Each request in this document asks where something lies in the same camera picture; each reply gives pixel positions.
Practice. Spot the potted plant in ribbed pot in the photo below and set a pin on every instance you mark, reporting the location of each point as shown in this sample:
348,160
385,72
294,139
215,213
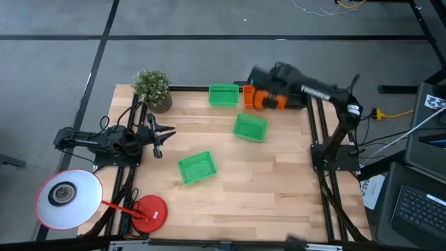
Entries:
151,85

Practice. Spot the black floor bracket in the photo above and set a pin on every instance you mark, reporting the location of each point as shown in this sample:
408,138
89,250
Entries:
397,89

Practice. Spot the green plastic basket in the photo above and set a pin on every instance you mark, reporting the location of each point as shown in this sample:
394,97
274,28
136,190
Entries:
223,96
197,168
250,127

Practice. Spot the silver aluminium rail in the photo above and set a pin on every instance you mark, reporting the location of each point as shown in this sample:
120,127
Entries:
129,246
324,247

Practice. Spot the black laptop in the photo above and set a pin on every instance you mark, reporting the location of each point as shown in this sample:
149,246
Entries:
418,212

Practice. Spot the white paper sheet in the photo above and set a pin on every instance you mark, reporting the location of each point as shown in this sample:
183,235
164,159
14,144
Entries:
372,191

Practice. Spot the black aluminium table frame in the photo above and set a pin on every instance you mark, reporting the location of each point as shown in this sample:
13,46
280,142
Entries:
188,88

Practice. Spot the orange plastic basket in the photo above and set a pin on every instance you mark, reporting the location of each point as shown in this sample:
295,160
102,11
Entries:
256,99

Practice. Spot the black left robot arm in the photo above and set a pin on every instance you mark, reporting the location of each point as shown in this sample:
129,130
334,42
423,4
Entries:
104,141

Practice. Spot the white rod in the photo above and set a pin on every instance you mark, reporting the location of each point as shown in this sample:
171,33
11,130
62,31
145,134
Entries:
404,136

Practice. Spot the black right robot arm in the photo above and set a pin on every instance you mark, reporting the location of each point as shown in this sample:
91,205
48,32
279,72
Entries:
320,90

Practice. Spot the dark grey side desk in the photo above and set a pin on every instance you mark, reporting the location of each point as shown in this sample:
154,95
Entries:
425,139

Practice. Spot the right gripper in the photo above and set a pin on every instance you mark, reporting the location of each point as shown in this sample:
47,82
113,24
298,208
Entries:
261,78

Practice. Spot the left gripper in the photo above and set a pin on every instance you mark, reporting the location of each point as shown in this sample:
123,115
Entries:
155,139

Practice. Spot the red desk lamp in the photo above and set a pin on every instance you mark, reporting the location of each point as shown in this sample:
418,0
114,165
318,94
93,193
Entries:
150,212

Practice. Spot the laptop computer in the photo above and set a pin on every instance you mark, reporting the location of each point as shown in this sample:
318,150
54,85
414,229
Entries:
386,216

